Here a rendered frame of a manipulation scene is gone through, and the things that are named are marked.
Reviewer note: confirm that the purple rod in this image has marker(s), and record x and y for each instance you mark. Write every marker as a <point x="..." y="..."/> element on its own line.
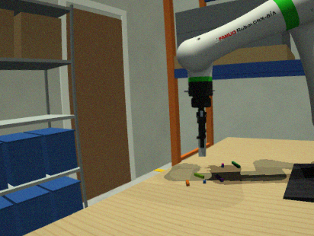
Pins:
<point x="219" y="178"/>

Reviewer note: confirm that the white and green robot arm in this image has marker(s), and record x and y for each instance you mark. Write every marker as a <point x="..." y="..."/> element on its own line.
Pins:
<point x="268" y="19"/>

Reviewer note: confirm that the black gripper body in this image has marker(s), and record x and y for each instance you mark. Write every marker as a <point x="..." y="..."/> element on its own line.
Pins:
<point x="201" y="103"/>

